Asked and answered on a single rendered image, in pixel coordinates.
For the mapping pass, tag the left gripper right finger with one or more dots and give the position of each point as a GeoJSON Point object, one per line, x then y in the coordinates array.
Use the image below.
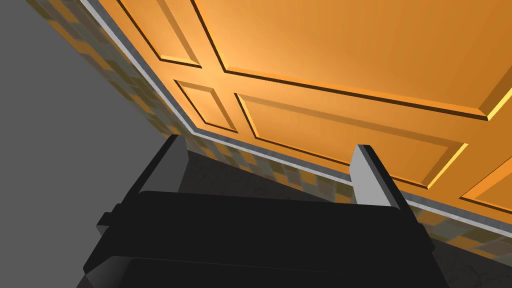
{"type": "Point", "coordinates": [372, 180]}

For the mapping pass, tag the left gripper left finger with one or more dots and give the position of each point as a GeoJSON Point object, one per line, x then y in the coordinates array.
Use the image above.
{"type": "Point", "coordinates": [166, 170]}

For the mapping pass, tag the orange panelled door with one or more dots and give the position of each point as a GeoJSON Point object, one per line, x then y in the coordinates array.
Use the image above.
{"type": "Point", "coordinates": [320, 72]}

